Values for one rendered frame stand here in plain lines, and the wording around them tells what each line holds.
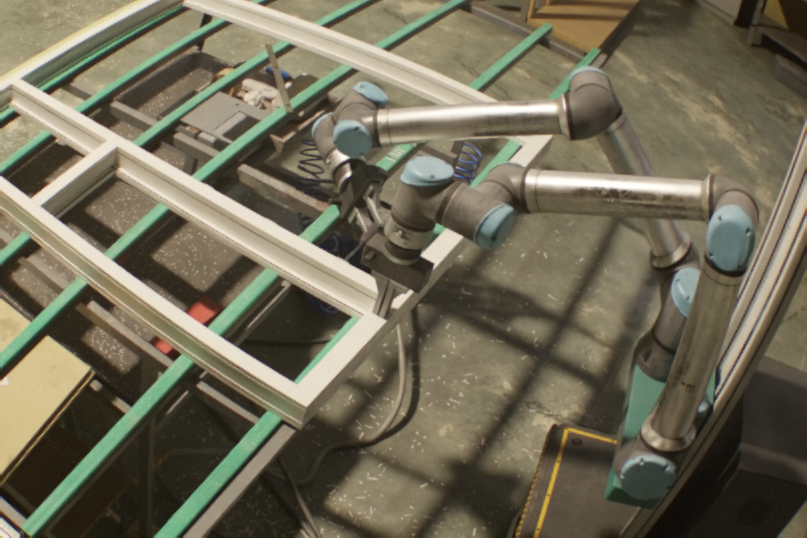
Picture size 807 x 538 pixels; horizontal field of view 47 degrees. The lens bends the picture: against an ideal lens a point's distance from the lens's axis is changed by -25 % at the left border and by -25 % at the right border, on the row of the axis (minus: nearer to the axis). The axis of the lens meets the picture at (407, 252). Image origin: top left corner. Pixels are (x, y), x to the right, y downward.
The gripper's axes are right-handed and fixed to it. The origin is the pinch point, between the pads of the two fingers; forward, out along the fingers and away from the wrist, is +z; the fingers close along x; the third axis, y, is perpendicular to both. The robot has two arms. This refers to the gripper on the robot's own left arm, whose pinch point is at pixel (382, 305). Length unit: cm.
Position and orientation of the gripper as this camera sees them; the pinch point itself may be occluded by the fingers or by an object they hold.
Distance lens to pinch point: 244.5
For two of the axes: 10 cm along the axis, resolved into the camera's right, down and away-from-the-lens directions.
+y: -4.2, 4.3, -8.0
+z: -2.7, 7.8, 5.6
